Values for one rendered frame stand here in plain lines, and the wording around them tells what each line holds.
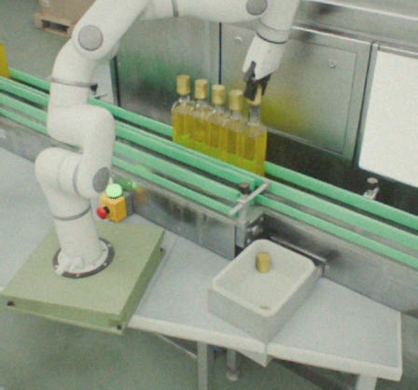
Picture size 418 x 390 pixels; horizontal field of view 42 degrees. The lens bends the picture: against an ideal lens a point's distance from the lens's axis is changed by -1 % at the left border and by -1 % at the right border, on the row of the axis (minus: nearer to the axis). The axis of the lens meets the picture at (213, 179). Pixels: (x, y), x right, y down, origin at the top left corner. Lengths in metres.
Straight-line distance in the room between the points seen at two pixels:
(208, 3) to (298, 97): 0.43
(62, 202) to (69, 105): 0.22
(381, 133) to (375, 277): 0.35
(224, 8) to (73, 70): 0.35
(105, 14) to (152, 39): 0.66
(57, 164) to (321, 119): 0.68
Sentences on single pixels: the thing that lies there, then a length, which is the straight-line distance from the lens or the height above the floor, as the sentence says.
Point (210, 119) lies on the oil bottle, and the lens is 1.49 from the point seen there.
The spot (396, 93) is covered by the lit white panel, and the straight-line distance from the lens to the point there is 1.37.
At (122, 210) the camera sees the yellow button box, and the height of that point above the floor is 0.79.
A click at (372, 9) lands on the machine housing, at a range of 1.34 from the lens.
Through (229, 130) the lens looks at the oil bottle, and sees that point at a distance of 1.45.
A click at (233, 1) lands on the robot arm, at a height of 1.44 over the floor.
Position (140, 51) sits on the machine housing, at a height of 1.12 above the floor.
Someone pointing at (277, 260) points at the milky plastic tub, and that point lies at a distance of 1.43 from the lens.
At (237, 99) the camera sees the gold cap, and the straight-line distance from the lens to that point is 1.42.
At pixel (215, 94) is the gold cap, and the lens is 1.46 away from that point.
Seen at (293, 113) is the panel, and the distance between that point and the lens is 1.52.
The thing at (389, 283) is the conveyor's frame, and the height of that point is 0.83.
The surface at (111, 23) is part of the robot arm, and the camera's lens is 1.16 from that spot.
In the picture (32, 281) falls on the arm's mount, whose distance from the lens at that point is 1.43.
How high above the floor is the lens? 1.74
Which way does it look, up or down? 33 degrees down
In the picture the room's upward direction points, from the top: straight up
